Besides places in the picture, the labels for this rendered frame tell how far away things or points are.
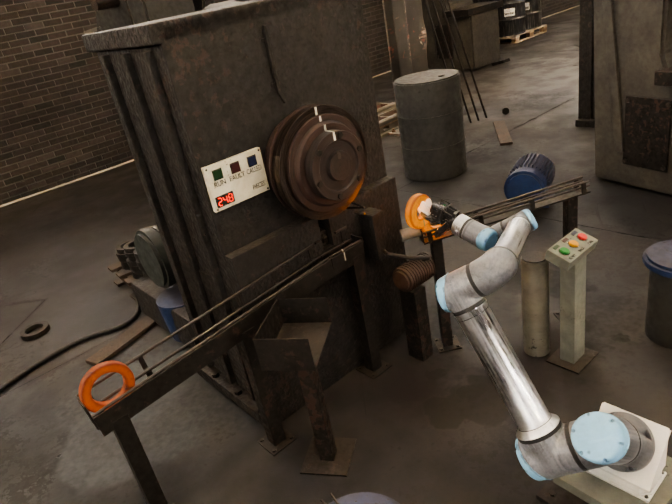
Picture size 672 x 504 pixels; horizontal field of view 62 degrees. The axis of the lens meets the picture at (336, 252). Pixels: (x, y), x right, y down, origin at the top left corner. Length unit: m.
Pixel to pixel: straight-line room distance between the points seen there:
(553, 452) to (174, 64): 1.79
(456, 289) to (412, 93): 3.30
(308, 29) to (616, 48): 2.64
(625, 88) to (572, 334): 2.28
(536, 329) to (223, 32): 1.87
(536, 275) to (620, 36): 2.31
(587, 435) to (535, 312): 0.95
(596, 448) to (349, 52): 1.80
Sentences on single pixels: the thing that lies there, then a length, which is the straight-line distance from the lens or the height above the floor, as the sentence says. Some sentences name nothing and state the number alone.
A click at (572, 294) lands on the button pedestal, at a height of 0.39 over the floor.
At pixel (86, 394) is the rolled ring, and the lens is 2.10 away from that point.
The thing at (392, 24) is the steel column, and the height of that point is 1.22.
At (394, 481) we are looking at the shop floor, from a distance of 2.38.
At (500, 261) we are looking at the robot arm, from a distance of 1.82.
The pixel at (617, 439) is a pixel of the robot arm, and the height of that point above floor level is 0.45.
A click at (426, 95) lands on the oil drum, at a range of 4.93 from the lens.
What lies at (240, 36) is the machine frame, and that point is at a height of 1.65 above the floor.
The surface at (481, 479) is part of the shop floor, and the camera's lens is 2.36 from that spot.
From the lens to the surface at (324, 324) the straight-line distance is 2.17.
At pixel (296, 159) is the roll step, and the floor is 1.19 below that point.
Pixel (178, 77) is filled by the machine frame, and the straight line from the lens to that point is 2.13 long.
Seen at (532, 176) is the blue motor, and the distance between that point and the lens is 4.22.
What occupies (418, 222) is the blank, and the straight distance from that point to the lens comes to 2.44.
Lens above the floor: 1.78
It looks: 26 degrees down
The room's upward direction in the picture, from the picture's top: 11 degrees counter-clockwise
